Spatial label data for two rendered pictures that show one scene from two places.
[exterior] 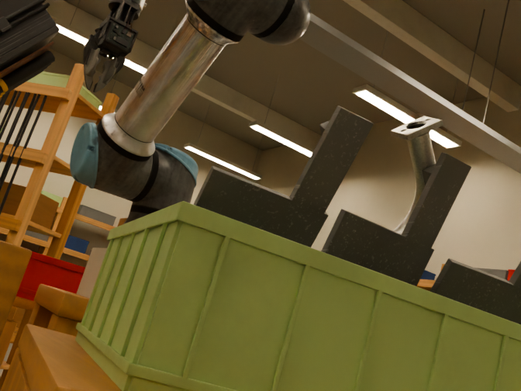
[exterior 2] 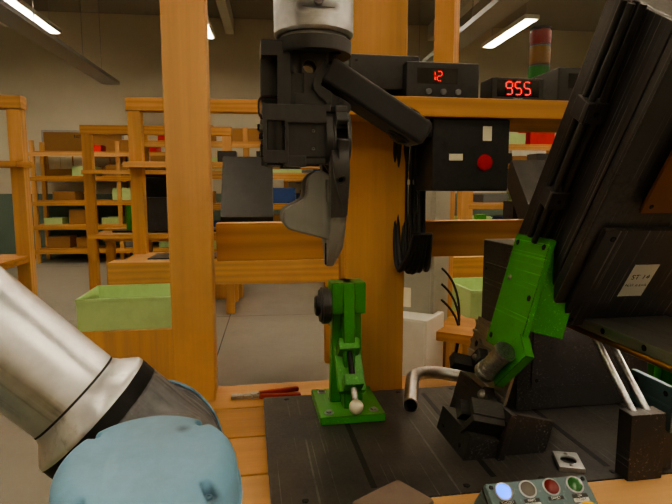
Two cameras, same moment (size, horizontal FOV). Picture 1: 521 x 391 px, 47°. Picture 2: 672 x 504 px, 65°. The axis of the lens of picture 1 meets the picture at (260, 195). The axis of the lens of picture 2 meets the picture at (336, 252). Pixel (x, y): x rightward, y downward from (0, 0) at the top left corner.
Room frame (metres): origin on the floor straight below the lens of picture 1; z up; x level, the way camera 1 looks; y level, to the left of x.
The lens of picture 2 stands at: (1.46, -0.06, 1.36)
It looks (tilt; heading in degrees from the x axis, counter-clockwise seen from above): 7 degrees down; 112
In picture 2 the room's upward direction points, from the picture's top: straight up
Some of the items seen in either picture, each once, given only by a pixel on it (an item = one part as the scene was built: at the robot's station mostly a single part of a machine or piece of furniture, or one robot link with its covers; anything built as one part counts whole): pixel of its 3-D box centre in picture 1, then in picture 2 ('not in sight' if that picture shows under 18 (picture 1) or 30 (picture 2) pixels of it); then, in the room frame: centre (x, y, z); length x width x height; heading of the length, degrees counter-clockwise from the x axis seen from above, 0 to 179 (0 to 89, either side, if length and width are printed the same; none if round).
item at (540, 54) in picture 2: not in sight; (539, 57); (1.43, 1.34, 1.67); 0.05 x 0.05 x 0.05
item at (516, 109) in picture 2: not in sight; (497, 116); (1.34, 1.25, 1.52); 0.90 x 0.25 x 0.04; 31
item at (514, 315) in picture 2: not in sight; (535, 293); (1.45, 0.93, 1.17); 0.13 x 0.12 x 0.20; 31
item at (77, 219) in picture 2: not in sight; (123, 201); (-5.90, 7.73, 1.11); 3.01 x 0.54 x 2.23; 28
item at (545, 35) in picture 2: not in sight; (540, 37); (1.43, 1.34, 1.71); 0.05 x 0.05 x 0.04
